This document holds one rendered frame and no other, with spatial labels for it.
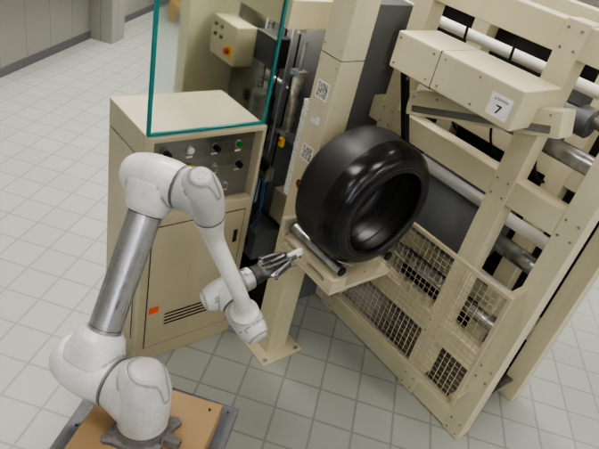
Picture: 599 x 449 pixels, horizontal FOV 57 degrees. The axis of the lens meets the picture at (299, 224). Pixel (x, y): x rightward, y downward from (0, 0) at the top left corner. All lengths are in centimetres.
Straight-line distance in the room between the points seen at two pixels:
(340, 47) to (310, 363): 172
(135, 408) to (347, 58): 145
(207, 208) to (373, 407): 179
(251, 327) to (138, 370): 46
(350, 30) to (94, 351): 142
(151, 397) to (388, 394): 175
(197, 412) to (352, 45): 144
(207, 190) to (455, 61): 110
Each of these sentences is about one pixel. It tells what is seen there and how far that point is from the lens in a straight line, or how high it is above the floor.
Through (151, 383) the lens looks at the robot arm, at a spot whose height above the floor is 99.
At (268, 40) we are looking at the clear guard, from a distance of 233.
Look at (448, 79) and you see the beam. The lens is 222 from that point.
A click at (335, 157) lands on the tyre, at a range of 212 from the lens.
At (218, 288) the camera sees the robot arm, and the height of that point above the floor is 94.
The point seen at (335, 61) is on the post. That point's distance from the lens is 225.
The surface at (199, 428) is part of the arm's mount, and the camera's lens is 190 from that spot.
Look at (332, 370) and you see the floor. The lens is 315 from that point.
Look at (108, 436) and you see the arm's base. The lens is 186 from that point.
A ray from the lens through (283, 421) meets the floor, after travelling 288.
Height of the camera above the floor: 228
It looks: 33 degrees down
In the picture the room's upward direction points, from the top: 14 degrees clockwise
